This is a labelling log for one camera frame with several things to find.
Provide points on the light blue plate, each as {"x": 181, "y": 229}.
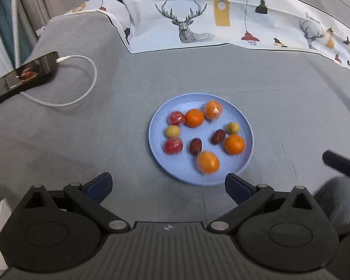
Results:
{"x": 180, "y": 166}

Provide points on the grey bedsheet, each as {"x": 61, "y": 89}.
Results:
{"x": 75, "y": 137}

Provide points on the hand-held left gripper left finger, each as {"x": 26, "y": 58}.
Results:
{"x": 99, "y": 187}

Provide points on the black smartphone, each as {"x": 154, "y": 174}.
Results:
{"x": 26, "y": 73}

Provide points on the gooseneck phone holder stand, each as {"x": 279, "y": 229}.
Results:
{"x": 16, "y": 20}

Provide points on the red fruit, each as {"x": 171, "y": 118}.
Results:
{"x": 173, "y": 145}
{"x": 176, "y": 118}

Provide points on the yellow longan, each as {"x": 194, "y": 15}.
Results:
{"x": 232, "y": 128}
{"x": 172, "y": 131}

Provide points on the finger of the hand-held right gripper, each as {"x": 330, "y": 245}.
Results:
{"x": 338, "y": 162}

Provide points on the grey quilt with printed band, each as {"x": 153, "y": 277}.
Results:
{"x": 192, "y": 11}

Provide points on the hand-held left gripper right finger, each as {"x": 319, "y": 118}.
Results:
{"x": 237, "y": 189}

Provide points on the orange mandarin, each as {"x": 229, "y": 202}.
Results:
{"x": 213, "y": 110}
{"x": 194, "y": 118}
{"x": 234, "y": 144}
{"x": 208, "y": 162}

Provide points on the dark red date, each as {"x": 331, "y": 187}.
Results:
{"x": 218, "y": 136}
{"x": 195, "y": 146}

